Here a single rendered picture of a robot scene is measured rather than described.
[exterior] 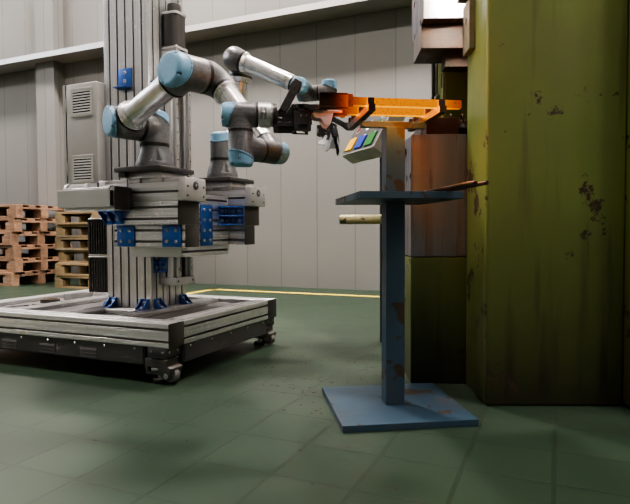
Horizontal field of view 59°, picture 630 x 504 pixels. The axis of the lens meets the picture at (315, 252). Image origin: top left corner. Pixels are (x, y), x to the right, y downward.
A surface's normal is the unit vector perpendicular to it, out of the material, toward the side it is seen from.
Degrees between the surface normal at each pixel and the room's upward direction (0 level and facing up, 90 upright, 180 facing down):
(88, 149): 90
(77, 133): 90
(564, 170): 90
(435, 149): 90
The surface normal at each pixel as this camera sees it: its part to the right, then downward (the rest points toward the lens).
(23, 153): -0.40, 0.04
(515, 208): -0.03, 0.04
